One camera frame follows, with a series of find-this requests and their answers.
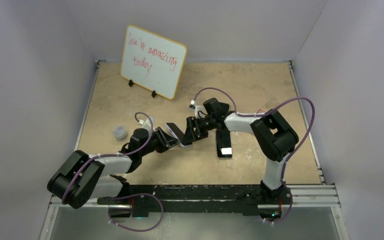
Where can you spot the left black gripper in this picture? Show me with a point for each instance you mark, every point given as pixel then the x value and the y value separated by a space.
pixel 165 141

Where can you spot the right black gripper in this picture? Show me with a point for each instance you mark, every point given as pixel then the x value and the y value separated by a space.
pixel 191 135

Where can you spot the phone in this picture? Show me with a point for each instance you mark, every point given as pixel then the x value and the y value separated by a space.
pixel 177 133

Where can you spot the black smartphone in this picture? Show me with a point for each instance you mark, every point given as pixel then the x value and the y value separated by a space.
pixel 223 144

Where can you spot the pink phone case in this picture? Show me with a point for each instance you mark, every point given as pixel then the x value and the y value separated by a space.
pixel 260 111

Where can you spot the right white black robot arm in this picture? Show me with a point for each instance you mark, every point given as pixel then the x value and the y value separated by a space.
pixel 275 136

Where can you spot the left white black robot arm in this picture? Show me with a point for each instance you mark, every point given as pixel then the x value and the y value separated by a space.
pixel 85 176

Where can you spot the small clear plastic cup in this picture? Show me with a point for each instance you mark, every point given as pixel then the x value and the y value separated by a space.
pixel 119 132

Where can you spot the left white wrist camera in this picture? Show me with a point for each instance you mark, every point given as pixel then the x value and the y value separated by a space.
pixel 147 125

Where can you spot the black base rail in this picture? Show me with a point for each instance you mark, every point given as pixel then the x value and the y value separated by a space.
pixel 245 199

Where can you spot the white whiteboard with yellow frame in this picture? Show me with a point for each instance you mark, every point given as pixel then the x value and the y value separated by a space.
pixel 152 61

